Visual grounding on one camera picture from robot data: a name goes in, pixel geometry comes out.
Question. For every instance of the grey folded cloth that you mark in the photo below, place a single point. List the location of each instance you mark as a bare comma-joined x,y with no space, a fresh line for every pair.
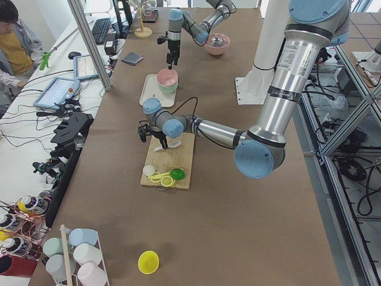
132,58

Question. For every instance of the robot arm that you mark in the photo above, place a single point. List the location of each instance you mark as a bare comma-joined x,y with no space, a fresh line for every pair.
312,25
180,20

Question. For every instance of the cream rabbit tray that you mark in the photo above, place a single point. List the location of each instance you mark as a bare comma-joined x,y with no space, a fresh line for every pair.
151,90

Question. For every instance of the seated person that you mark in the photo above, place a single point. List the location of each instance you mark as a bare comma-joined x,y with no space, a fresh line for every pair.
21,49

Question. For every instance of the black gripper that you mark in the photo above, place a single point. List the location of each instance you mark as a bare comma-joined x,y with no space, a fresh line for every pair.
172,46
157,133

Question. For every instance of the wooden cutting board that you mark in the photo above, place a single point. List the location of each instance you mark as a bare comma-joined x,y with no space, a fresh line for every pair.
178,155

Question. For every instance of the large pink bowl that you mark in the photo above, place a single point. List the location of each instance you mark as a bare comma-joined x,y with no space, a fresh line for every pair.
217,50

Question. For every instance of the yellow plastic knife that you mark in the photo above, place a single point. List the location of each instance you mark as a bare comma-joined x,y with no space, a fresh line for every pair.
158,175

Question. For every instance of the white ceramic spoon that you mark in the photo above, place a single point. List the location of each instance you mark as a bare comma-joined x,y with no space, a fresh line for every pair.
171,145

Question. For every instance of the green lime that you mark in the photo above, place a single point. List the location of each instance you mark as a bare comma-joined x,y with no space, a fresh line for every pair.
177,174

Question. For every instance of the blue teach pendant tablet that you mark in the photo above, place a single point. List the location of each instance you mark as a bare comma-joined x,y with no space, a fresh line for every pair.
57,92

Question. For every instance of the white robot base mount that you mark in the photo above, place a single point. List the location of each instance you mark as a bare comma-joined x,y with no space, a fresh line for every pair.
252,89

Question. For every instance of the yellow plastic cup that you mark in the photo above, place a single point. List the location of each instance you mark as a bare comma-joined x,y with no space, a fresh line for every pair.
148,262

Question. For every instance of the metal ice scoop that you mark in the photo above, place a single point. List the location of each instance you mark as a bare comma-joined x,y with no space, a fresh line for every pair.
216,41

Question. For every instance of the lemon half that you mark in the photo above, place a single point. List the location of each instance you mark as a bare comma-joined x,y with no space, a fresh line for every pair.
167,181

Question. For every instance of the small pink bowl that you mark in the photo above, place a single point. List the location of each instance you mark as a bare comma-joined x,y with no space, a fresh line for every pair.
167,77

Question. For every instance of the green bowl stack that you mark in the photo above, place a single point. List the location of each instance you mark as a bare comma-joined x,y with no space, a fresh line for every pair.
168,89

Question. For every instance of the cup rack with cups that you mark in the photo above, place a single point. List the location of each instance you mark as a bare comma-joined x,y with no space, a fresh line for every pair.
75,258

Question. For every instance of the sauce bottle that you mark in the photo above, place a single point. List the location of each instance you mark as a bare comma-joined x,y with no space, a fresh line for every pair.
35,205

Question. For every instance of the black keyboard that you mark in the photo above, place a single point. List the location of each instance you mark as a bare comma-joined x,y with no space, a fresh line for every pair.
100,30

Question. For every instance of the white garlic bulb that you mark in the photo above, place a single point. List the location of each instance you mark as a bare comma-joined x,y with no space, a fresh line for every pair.
148,170

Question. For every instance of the wooden mug tree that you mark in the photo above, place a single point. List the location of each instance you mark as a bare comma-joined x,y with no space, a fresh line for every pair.
142,7

